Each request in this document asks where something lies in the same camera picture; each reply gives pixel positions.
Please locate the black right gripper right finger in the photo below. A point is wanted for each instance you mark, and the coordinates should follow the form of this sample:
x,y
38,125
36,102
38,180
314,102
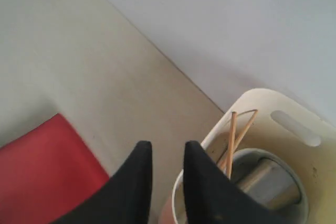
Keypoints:
x,y
210,197

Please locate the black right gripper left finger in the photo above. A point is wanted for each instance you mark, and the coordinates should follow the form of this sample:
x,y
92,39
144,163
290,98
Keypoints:
x,y
125,198

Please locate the stainless steel cup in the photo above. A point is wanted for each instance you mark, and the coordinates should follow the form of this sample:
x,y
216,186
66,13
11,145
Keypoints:
x,y
270,185

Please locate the pale green ceramic bowl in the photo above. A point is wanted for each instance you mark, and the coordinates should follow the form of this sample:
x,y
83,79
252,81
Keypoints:
x,y
245,160

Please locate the wooden chopstick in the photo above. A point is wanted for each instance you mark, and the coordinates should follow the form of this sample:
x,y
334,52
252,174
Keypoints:
x,y
231,142
222,161

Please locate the red table cloth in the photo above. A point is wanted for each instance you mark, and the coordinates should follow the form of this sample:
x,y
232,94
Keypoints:
x,y
46,173

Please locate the cream plastic storage bin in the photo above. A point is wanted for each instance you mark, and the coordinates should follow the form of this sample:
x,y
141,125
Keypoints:
x,y
283,127

